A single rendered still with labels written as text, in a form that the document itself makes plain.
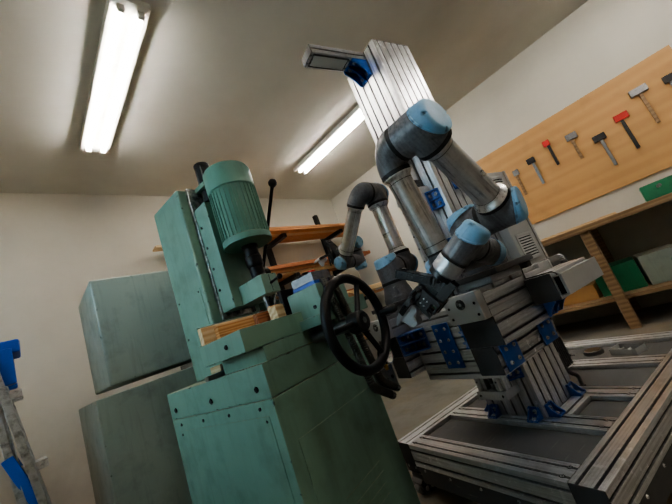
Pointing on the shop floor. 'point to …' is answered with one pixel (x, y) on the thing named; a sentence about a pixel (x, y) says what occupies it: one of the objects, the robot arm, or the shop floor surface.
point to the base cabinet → (298, 448)
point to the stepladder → (24, 491)
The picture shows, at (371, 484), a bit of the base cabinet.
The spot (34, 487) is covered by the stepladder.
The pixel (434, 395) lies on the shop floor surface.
